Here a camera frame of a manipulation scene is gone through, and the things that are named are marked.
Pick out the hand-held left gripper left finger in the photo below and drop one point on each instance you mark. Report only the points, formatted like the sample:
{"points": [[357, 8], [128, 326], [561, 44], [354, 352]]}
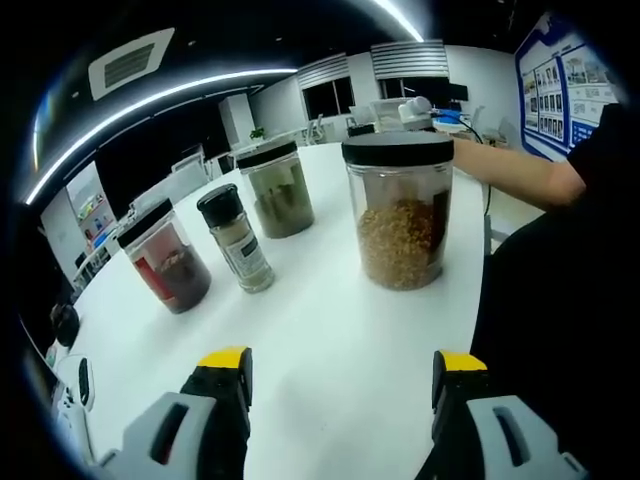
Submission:
{"points": [[150, 440]]}

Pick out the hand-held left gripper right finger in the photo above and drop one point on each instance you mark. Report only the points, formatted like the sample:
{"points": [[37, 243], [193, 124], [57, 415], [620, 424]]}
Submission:
{"points": [[500, 440]]}

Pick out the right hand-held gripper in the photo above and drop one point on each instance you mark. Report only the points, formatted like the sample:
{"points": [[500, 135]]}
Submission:
{"points": [[417, 112]]}

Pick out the brown label ingredient jar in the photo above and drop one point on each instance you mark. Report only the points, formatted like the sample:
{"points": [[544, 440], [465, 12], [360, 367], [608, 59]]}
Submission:
{"points": [[400, 240]]}

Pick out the green label ingredient jar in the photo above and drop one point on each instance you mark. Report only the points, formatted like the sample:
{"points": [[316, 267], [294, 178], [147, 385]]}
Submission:
{"points": [[280, 200]]}

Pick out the maroon ingredient jar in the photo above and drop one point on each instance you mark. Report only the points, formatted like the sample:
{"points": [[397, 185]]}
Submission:
{"points": [[167, 270]]}

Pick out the white label condiment bottle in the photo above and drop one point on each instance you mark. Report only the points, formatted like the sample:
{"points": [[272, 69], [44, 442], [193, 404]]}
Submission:
{"points": [[240, 245]]}

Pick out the white window blind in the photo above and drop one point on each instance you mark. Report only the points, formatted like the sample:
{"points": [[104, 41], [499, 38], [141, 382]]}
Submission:
{"points": [[322, 72], [410, 60]]}

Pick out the white plastic device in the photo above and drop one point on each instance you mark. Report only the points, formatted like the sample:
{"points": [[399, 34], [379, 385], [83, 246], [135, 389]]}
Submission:
{"points": [[75, 385]]}

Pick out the straight ceiling light strip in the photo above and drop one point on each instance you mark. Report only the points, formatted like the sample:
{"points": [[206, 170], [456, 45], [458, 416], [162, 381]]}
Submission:
{"points": [[400, 20]]}

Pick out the person's black clothing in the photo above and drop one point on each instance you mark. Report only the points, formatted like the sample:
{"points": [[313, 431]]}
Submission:
{"points": [[550, 300]]}

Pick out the potted plant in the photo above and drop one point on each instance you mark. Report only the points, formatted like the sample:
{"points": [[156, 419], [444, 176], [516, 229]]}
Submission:
{"points": [[257, 133]]}

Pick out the white table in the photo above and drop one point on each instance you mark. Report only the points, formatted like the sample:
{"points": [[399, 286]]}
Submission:
{"points": [[310, 325]]}

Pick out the colourful display shelf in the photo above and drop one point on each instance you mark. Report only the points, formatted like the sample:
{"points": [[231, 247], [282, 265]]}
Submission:
{"points": [[95, 225]]}

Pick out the curved ceiling light strip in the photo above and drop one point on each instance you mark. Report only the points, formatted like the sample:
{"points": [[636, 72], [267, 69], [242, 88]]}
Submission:
{"points": [[150, 105]]}

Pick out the ceiling air vent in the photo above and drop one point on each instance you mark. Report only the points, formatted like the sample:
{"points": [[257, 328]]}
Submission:
{"points": [[130, 62]]}

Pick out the blue wall poster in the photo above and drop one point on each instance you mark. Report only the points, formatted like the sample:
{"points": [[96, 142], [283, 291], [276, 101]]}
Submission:
{"points": [[555, 90]]}

